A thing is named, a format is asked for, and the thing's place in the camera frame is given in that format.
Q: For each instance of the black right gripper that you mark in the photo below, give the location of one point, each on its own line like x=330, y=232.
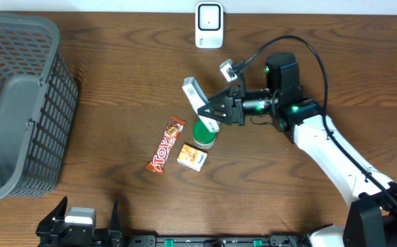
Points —
x=232, y=106

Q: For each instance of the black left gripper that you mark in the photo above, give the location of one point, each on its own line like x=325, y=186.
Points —
x=43, y=229

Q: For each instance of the white green box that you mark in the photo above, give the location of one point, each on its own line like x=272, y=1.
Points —
x=197, y=99

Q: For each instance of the green lid jar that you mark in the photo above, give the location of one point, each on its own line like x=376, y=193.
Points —
x=202, y=137

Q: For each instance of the orange chocolate bar wrapper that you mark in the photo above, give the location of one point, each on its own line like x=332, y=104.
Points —
x=172, y=132

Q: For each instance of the orange snack box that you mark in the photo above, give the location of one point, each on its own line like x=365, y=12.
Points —
x=192, y=157

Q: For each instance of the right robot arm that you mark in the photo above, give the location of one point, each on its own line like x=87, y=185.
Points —
x=370, y=195

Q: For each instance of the white barcode scanner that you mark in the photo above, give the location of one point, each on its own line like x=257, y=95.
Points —
x=209, y=25

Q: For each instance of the grey plastic basket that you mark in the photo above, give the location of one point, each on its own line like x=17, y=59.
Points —
x=38, y=100

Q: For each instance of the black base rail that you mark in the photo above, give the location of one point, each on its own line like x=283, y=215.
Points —
x=217, y=241

